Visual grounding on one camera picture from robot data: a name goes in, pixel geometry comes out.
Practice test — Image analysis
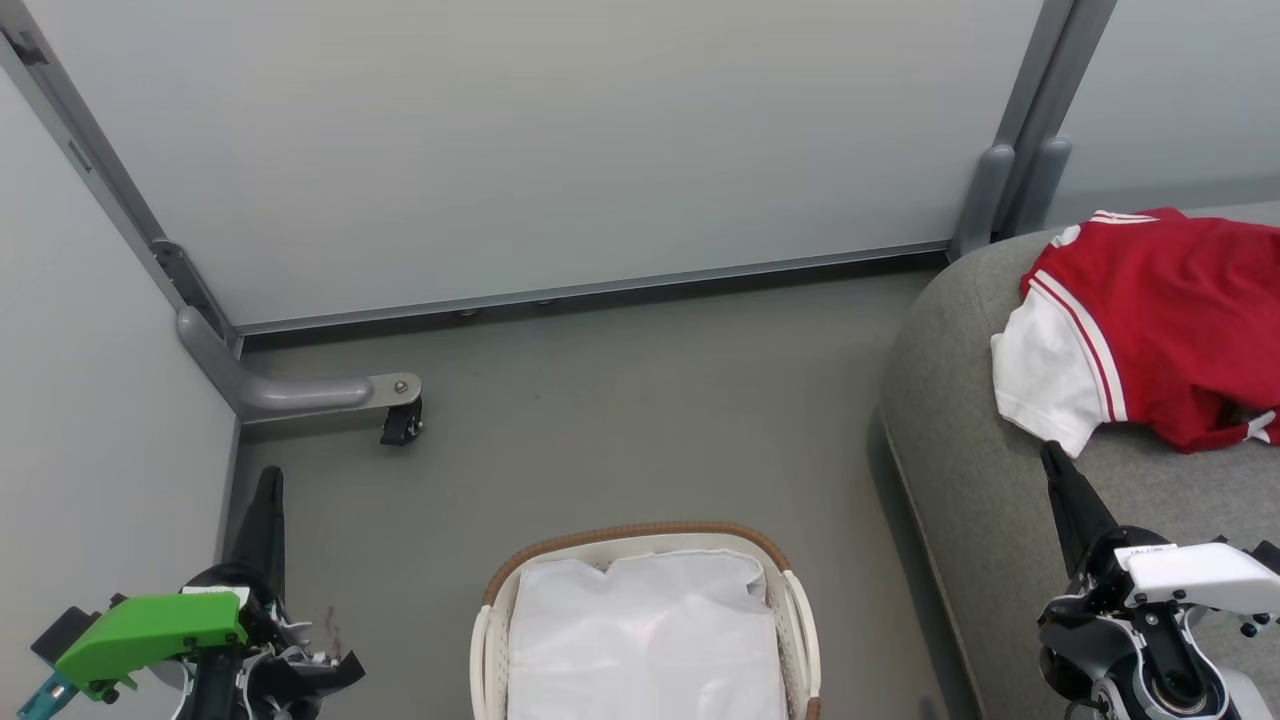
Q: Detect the right gripper, white band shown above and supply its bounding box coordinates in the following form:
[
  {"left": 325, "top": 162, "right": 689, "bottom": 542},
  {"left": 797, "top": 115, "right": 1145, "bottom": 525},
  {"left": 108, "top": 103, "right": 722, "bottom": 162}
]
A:
[{"left": 1039, "top": 440, "right": 1280, "bottom": 641}]

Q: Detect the left gripper, green band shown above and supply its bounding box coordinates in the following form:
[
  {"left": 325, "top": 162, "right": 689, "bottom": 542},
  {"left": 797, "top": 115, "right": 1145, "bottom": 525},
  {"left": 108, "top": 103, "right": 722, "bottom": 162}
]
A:
[{"left": 30, "top": 465, "right": 367, "bottom": 703}]

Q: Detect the red shirt with white sleeves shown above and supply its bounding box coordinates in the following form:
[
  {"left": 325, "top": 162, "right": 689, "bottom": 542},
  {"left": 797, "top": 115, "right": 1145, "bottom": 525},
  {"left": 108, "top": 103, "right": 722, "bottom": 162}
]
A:
[{"left": 990, "top": 207, "right": 1280, "bottom": 459}]

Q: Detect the white laundry basket, wicker rim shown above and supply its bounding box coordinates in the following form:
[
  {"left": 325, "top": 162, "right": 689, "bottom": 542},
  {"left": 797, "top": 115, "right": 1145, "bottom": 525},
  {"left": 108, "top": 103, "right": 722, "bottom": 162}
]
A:
[{"left": 469, "top": 520, "right": 824, "bottom": 720}]

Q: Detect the white fabric basket liner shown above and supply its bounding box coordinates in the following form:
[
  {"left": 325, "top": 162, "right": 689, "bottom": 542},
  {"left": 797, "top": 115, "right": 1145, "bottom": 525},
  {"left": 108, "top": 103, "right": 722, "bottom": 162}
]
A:
[{"left": 506, "top": 548, "right": 789, "bottom": 720}]

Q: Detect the grey fabric sofa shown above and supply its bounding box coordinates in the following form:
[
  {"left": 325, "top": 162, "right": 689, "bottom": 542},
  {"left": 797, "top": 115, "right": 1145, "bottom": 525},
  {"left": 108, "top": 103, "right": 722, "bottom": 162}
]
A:
[{"left": 878, "top": 200, "right": 1280, "bottom": 720}]

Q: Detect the grey partition foot with caster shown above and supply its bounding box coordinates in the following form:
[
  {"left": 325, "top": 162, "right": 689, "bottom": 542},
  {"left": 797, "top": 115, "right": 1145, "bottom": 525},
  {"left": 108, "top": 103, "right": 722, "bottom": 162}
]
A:
[{"left": 177, "top": 305, "right": 425, "bottom": 447}]

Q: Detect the grey metal partition post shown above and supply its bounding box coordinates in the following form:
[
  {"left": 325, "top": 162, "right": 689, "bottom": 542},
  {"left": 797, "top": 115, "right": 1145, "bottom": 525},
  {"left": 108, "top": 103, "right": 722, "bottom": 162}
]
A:
[
  {"left": 0, "top": 0, "right": 243, "bottom": 353},
  {"left": 950, "top": 0, "right": 1119, "bottom": 261}
]

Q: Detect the grey metal partition floor rail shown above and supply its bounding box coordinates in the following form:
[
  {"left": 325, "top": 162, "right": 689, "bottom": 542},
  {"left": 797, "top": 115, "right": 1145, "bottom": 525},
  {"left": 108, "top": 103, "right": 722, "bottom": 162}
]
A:
[{"left": 235, "top": 240, "right": 953, "bottom": 337}]

